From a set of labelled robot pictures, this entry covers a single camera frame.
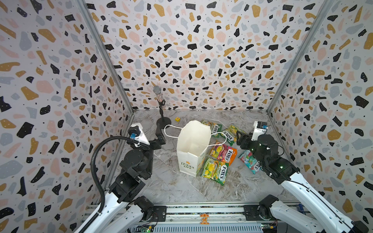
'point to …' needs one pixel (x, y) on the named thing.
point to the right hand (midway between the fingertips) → (241, 130)
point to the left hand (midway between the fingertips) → (149, 125)
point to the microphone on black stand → (163, 123)
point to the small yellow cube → (177, 119)
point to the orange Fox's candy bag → (224, 153)
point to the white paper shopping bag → (193, 140)
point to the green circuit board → (147, 228)
